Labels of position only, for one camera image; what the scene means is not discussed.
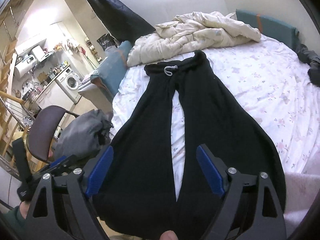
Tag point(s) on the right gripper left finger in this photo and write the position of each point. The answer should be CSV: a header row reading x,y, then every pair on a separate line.
x,y
61,207

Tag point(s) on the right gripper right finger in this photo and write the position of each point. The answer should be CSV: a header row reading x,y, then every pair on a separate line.
x,y
250,207

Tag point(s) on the black pants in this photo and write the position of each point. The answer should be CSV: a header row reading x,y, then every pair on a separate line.
x,y
138,196

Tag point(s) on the person's left hand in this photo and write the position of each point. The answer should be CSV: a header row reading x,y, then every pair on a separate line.
x,y
24,208

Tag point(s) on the person's right hand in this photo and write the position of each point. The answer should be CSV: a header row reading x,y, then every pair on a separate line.
x,y
168,235

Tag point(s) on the dark purple chair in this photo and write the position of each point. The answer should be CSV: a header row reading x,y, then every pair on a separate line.
x,y
42,131

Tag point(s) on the grey clothes pile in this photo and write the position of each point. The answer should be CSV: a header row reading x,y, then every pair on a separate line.
x,y
85,135

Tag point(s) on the kitchen counter cabinets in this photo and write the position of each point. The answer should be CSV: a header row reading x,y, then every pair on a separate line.
x,y
54,95

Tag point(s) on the white washing machine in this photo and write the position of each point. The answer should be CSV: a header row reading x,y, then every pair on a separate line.
x,y
69,82

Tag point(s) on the beige side cabinet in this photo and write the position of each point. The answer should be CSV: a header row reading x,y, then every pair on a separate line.
x,y
92,93

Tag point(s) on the white water heater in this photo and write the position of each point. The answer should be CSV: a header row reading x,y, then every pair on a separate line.
x,y
24,66

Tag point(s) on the floral white bed sheet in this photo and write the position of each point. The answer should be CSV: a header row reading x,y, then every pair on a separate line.
x,y
272,85

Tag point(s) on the dark clothes at bedside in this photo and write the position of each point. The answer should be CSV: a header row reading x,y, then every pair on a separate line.
x,y
311,58

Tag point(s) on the black printed bag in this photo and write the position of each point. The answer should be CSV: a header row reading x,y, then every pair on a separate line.
x,y
106,41

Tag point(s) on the dark hanging garment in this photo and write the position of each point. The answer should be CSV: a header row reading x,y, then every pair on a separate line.
x,y
123,23

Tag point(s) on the cream crumpled duvet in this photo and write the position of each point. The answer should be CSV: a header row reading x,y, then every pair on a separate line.
x,y
190,32

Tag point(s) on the teal bed frame padding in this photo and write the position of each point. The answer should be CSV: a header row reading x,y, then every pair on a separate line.
x,y
109,74

